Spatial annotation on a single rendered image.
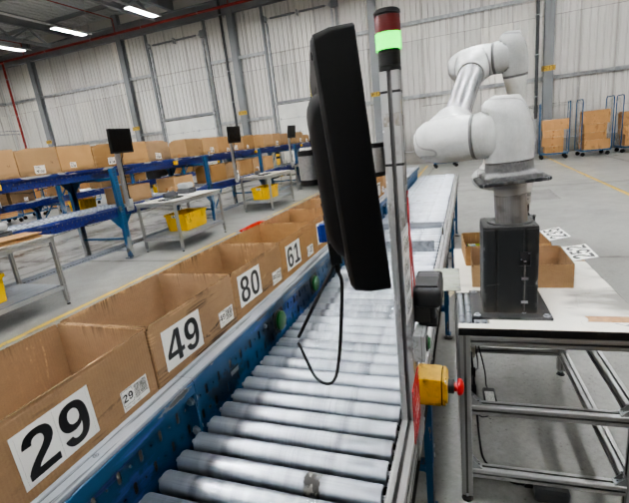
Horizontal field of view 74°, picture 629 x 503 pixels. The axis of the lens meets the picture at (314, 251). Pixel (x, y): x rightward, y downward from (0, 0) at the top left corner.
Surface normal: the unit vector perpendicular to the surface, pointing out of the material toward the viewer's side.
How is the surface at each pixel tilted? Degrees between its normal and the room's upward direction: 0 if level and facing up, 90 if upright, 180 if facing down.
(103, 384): 91
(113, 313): 89
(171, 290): 90
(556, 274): 90
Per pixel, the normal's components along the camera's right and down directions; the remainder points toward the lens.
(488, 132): -0.58, 0.26
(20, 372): 0.93, -0.02
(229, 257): -0.31, 0.28
